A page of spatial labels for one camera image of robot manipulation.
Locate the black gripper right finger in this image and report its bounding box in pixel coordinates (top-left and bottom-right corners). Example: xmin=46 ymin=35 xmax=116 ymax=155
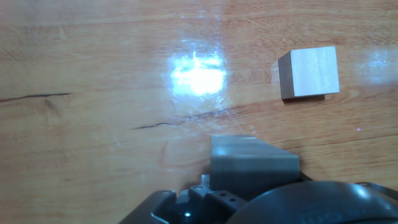
xmin=298 ymin=170 xmax=398 ymax=202

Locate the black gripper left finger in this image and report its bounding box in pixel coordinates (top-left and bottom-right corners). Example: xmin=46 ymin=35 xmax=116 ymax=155
xmin=118 ymin=173 xmax=249 ymax=224

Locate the glossy brown wooden board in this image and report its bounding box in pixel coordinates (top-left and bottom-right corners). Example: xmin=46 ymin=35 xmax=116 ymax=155
xmin=0 ymin=0 xmax=398 ymax=224

